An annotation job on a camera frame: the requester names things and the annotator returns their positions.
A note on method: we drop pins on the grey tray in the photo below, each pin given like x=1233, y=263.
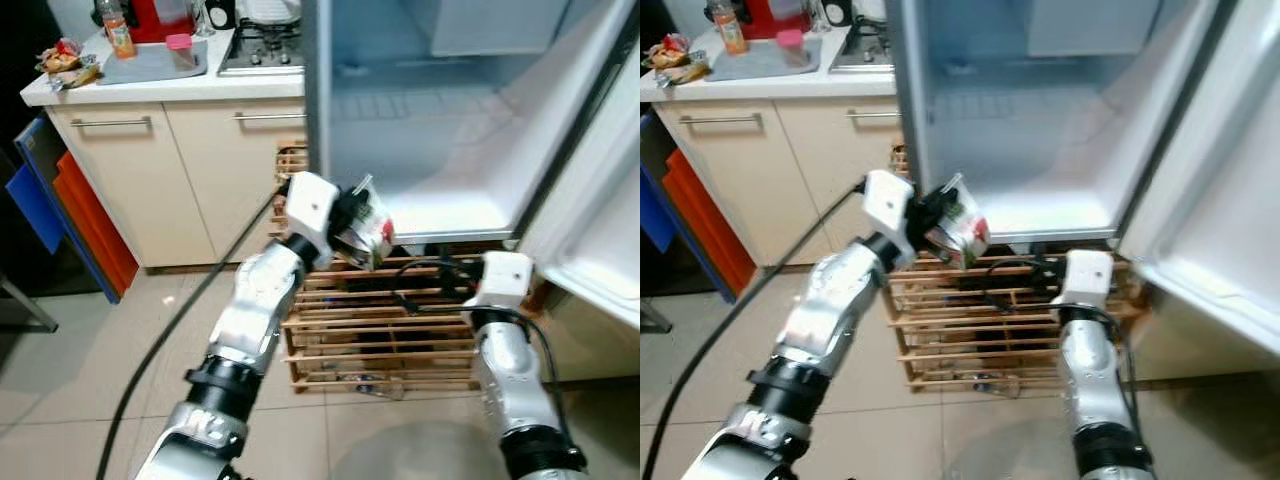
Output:
x=145, y=68
x=755, y=62

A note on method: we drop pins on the white open fridge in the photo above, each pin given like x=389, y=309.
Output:
x=1040, y=170
x=440, y=170

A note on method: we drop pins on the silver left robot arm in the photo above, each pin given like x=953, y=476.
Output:
x=830, y=310
x=250, y=310

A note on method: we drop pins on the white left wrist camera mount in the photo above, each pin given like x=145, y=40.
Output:
x=310, y=210
x=888, y=208

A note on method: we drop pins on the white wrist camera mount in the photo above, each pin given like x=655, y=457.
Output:
x=1088, y=278
x=503, y=280
x=310, y=210
x=888, y=208

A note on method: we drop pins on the white kitchen counter cabinet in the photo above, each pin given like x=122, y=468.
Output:
x=150, y=180
x=760, y=170

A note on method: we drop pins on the blue flat board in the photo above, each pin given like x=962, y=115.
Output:
x=654, y=205
x=35, y=200

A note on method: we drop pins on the wide cream cabinet door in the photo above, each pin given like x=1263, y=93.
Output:
x=130, y=190
x=740, y=185

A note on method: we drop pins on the wooden slatted crate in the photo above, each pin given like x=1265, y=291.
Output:
x=370, y=335
x=990, y=330

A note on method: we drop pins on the yellow snack bag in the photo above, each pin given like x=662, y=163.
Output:
x=688, y=72
x=78, y=76

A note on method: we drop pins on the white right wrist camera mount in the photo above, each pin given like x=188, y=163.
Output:
x=503, y=280
x=1088, y=278

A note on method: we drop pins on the black round appliance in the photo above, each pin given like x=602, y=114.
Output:
x=221, y=13
x=838, y=12

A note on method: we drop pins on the steel gas hob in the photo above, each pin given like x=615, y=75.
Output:
x=262, y=50
x=860, y=48

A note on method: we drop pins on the white dish rack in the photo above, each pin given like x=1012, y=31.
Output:
x=870, y=9
x=268, y=10

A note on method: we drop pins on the red snack bag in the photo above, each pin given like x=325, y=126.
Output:
x=62, y=55
x=668, y=50

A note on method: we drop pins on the grey metal furniture leg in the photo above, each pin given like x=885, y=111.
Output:
x=30, y=305
x=655, y=318

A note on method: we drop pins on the white fridge door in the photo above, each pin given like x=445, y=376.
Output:
x=600, y=230
x=1220, y=200

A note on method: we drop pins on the orange flat board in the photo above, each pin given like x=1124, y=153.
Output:
x=710, y=225
x=95, y=230

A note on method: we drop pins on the red kitchen appliance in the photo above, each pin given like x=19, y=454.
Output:
x=160, y=20
x=775, y=18

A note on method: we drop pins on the pink lidded jar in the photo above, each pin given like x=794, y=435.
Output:
x=792, y=50
x=181, y=52

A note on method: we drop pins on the narrow cream cabinet door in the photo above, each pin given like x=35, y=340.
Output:
x=845, y=170
x=240, y=180

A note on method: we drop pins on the orange drink bottle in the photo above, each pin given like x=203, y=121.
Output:
x=730, y=32
x=120, y=35

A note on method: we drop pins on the clear snack packet red label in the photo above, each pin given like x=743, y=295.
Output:
x=962, y=238
x=372, y=240

